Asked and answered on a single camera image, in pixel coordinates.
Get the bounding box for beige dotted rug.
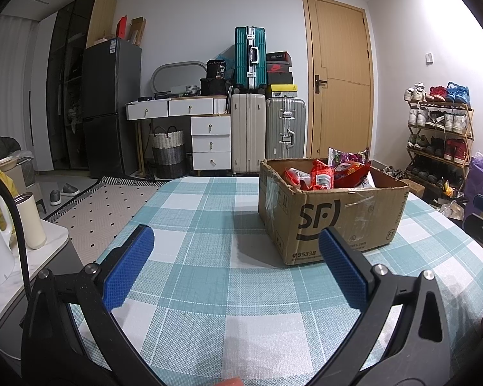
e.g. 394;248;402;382
44;175;174;268

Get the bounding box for woven laundry basket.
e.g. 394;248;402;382
151;126;185;178

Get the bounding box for long red wafer packet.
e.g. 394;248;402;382
284;167;312;189

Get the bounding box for grey-framed oval mirror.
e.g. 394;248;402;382
151;61;210;96

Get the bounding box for white bowl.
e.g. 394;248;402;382
0;155;23;173

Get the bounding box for cream tumbler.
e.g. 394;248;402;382
14;192;47;250

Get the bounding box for beige suitcase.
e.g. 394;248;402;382
230;92;266;175

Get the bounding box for scattered group of sneakers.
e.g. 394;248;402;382
370;165;407;179

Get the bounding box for dark glass wardrobe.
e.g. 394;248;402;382
46;0;117;171

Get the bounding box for large purple candy bag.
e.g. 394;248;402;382
328;147;370;165

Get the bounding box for black cable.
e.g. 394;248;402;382
0;165;35;302

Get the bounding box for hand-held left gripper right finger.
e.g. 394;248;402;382
314;227;453;386

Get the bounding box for rows of racked shoes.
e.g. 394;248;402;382
403;81;471;178

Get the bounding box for silver suitcase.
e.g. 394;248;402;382
266;97;307;161

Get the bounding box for red chip bag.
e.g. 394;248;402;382
309;160;335;191

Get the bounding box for brown cardboard box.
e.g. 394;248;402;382
258;158;410;266

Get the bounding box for small cardboard box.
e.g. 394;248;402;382
398;179;425;198

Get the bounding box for orange noodle snack bag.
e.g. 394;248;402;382
333;161;371;189

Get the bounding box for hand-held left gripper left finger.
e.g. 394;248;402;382
21;224;164;386

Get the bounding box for white desk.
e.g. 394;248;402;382
126;96;231;178

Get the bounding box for dark cloth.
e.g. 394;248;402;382
0;137;21;161

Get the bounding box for white drawer cabinet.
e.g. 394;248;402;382
190;115;232;170

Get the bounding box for dark grey fridge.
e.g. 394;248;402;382
81;38;142;178

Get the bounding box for brown cardboard pieces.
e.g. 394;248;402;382
129;17;147;47

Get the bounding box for teal suitcase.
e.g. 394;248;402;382
234;26;267;91

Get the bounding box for wooden door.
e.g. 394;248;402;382
302;0;375;161

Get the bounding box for wooden shoe rack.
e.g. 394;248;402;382
406;98;475;181

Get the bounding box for black tin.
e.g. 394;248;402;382
206;60;227;80

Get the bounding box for white side table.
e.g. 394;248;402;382
0;221;71;330

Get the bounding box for white curtain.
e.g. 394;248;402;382
0;14;39;161

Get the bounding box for purple gift bag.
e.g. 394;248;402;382
463;153;483;214

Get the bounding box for black case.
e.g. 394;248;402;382
200;77;228;96

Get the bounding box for yellow and black shoebox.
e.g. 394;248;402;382
267;84;298;99

